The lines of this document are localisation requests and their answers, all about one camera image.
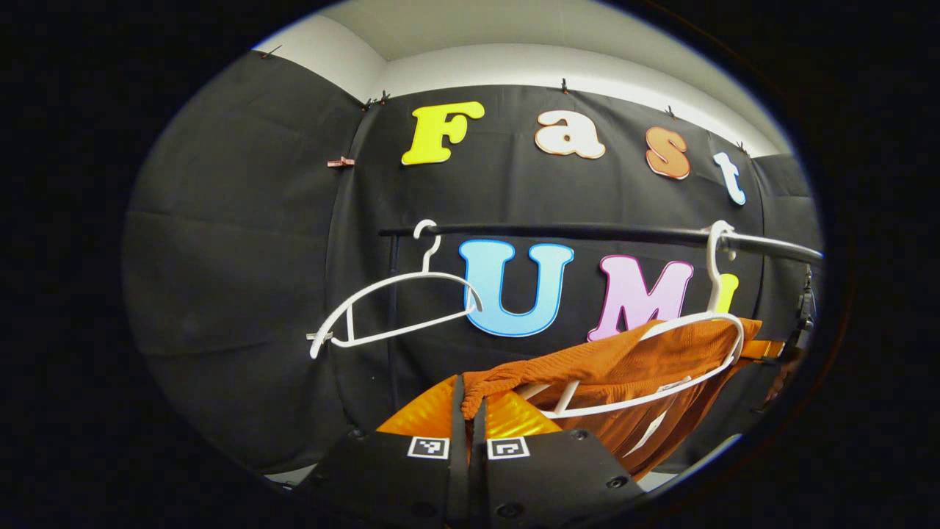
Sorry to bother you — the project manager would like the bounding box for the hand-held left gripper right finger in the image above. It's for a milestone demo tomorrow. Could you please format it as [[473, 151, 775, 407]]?
[[470, 391, 648, 527]]

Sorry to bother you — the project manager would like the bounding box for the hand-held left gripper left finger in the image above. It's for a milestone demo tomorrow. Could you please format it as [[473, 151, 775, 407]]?
[[307, 375, 472, 526]]

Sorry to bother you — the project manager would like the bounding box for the white shirt clothes hanger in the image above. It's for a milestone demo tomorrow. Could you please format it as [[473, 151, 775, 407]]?
[[525, 219, 746, 420]]

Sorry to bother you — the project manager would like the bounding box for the orange button shirt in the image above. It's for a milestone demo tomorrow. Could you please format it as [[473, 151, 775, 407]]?
[[461, 316, 763, 478]]

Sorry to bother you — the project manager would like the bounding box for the black clothes rack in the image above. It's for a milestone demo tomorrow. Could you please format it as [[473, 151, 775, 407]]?
[[378, 223, 825, 412]]

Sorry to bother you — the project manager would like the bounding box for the white empty clothes hanger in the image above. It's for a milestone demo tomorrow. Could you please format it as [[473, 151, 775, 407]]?
[[307, 219, 485, 359]]

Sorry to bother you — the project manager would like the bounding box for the black backdrop cloth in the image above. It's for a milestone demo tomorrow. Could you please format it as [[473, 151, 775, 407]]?
[[121, 50, 823, 475]]

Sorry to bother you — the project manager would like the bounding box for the row of black cloth clips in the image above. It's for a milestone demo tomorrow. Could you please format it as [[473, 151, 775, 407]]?
[[261, 44, 750, 155]]

